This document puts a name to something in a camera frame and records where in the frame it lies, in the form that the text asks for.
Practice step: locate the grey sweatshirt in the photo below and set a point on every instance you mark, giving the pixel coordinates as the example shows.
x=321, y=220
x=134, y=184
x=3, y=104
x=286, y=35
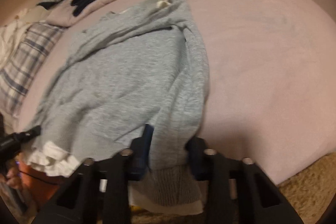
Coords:
x=145, y=65

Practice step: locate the white floral bedding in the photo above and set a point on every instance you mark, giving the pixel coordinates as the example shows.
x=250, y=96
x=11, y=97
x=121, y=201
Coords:
x=13, y=32

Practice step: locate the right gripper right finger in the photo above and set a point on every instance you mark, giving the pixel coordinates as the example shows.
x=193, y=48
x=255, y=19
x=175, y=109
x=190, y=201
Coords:
x=206, y=164

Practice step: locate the beige shaggy rug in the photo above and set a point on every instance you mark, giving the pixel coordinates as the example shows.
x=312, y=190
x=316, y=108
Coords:
x=310, y=192

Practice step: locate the person's left hand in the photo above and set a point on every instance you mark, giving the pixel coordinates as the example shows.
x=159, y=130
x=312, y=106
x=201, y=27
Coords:
x=12, y=176

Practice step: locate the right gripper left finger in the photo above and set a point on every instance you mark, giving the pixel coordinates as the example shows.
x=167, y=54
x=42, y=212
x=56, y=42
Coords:
x=135, y=159

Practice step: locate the plaid pillow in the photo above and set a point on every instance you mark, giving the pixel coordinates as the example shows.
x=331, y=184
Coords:
x=19, y=72

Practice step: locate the pink bed sheet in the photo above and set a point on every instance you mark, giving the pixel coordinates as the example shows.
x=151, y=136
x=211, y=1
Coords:
x=272, y=79

